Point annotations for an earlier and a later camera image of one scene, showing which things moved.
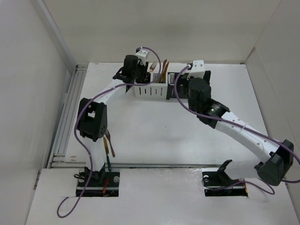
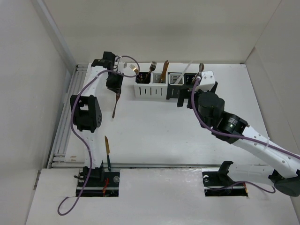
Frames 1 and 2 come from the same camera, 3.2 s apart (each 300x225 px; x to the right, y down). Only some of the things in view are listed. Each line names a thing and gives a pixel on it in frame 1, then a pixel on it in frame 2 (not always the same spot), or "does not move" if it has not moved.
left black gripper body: [139, 74] → [113, 81]
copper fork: [108, 135] → [118, 94]
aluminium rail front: [164, 165] does not move
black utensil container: [182, 86] does not move
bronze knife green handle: [107, 153] does not move
